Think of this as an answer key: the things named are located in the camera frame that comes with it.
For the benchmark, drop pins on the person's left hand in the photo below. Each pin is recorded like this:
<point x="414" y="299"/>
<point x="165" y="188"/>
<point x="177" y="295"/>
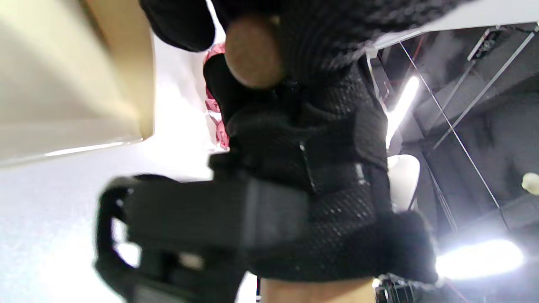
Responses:
<point x="337" y="126"/>

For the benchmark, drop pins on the group of pink paper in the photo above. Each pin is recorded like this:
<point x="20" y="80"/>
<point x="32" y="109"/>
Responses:
<point x="219" y="134"/>

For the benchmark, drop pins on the beige plastic dustpan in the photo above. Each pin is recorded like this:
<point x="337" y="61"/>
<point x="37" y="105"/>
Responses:
<point x="63" y="84"/>

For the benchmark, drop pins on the person's left forearm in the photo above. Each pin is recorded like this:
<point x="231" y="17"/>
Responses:
<point x="316" y="292"/>

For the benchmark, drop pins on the bright ceiling light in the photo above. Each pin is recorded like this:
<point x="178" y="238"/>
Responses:
<point x="402" y="105"/>
<point x="480" y="259"/>

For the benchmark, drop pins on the black left hand controller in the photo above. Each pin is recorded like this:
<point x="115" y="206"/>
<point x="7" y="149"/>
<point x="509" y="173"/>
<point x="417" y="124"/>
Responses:
<point x="189" y="219"/>

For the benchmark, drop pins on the white partition panel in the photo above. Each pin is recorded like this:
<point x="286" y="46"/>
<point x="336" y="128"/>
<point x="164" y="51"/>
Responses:
<point x="484" y="17"/>

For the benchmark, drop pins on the white table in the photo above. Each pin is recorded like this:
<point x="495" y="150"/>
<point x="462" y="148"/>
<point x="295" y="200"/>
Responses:
<point x="50" y="231"/>

